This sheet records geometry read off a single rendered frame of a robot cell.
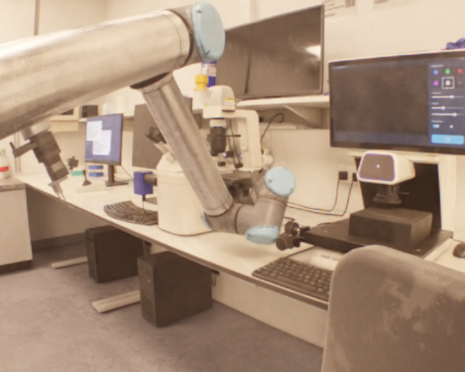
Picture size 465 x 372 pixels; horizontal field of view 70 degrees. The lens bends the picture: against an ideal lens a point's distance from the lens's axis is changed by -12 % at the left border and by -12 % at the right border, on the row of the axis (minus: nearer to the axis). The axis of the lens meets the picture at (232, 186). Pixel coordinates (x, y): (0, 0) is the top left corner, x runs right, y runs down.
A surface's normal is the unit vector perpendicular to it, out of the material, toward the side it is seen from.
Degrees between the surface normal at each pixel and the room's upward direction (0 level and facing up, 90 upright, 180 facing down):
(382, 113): 93
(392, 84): 93
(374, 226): 90
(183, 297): 90
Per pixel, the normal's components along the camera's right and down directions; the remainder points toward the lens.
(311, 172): -0.73, 0.10
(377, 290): -0.89, 0.07
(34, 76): 0.83, -0.04
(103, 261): 0.68, 0.11
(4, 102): 0.88, 0.22
